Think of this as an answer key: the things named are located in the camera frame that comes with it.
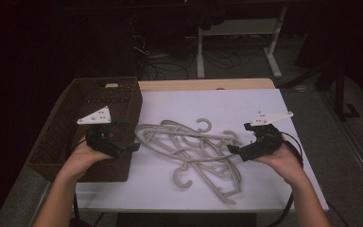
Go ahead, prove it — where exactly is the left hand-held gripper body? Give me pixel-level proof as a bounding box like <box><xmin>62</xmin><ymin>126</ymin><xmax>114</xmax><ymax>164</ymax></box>
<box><xmin>77</xmin><ymin>106</ymin><xmax>127</xmax><ymax>159</ymax></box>

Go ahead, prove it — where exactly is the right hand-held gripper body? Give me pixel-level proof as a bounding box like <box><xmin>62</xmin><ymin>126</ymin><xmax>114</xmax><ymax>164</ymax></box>
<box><xmin>238</xmin><ymin>111</ymin><xmax>295</xmax><ymax>163</ymax></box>

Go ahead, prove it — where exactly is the pile of beige plastic hangers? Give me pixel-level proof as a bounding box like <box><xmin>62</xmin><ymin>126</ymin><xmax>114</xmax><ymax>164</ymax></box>
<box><xmin>138</xmin><ymin>122</ymin><xmax>243</xmax><ymax>190</ymax></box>

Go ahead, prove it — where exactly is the brown wicker basket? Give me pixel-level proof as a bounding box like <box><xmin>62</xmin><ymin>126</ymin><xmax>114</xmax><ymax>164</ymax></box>
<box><xmin>26</xmin><ymin>76</ymin><xmax>144</xmax><ymax>183</ymax></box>

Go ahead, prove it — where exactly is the person's right hand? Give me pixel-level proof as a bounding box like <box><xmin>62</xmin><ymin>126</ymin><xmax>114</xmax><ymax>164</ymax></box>
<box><xmin>253</xmin><ymin>141</ymin><xmax>304</xmax><ymax>187</ymax></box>

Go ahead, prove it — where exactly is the person's left hand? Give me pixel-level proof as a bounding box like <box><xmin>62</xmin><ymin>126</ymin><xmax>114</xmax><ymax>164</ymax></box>
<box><xmin>59</xmin><ymin>138</ymin><xmax>114</xmax><ymax>183</ymax></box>

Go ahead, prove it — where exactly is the white table mat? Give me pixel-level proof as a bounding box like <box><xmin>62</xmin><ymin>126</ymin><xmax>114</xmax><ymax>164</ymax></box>
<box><xmin>75</xmin><ymin>89</ymin><xmax>330</xmax><ymax>212</ymax></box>

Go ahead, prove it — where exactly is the dark metal stand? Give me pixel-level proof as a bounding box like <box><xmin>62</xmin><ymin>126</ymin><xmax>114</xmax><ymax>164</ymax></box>
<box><xmin>278</xmin><ymin>58</ymin><xmax>362</xmax><ymax>122</ymax></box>

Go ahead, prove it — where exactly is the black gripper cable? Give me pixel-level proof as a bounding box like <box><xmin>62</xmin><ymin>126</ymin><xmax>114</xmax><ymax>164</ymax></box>
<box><xmin>264</xmin><ymin>131</ymin><xmax>304</xmax><ymax>227</ymax></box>

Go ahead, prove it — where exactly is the tangle of black floor cables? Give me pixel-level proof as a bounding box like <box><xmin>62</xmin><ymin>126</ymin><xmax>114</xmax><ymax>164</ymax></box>
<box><xmin>129</xmin><ymin>27</ymin><xmax>244</xmax><ymax>81</ymax></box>

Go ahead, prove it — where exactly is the white metal table frame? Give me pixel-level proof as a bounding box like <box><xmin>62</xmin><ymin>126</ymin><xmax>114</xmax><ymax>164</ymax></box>
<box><xmin>196</xmin><ymin>6</ymin><xmax>288</xmax><ymax>79</ymax></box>

